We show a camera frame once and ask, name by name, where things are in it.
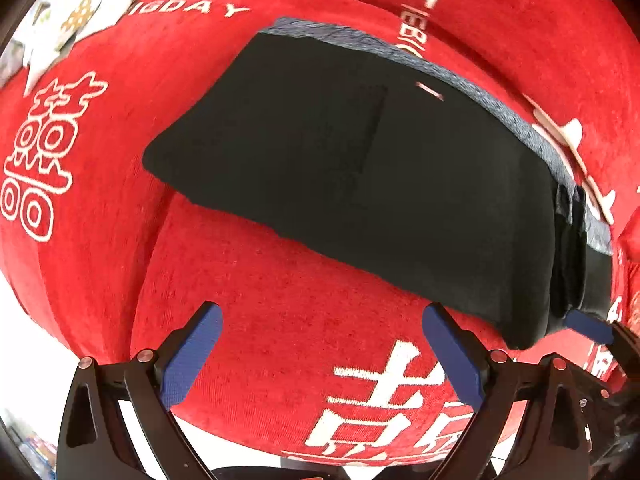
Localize red printed blanket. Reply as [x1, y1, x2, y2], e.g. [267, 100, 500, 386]
[0, 0, 640, 468]

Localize white floral quilt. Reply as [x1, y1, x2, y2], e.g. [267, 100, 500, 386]
[0, 0, 153, 97]

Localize black pants with blue floral trim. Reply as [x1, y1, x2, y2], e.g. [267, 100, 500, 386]
[142, 16, 615, 351]

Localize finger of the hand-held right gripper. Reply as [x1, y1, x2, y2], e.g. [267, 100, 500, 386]
[566, 309, 640, 377]

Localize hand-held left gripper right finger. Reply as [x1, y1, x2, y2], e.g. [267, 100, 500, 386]
[422, 302, 594, 480]

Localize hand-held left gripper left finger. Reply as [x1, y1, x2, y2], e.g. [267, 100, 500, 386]
[56, 301, 224, 480]

